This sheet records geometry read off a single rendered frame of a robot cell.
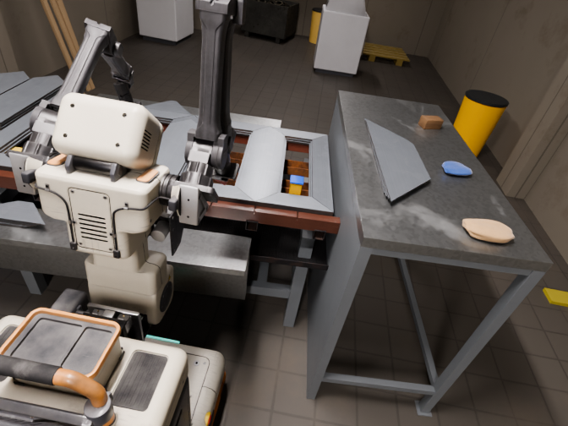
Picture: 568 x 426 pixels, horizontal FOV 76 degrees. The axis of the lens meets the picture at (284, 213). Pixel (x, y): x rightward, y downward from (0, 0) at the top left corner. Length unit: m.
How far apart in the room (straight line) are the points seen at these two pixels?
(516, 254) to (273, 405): 1.23
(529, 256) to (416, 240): 0.36
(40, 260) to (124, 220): 1.13
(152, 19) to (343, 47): 3.04
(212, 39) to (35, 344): 0.84
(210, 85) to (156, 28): 5.90
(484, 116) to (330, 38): 2.79
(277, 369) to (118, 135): 1.45
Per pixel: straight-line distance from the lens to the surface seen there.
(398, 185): 1.40
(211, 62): 0.97
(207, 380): 1.66
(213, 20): 0.96
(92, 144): 0.96
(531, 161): 4.01
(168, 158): 1.80
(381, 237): 1.16
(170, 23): 6.73
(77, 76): 1.29
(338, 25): 6.12
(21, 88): 2.64
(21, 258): 2.11
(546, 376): 2.65
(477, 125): 4.37
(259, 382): 1.97
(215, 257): 1.51
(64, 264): 2.01
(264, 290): 1.94
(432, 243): 1.22
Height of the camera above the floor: 1.76
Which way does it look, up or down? 38 degrees down
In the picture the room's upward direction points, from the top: 9 degrees clockwise
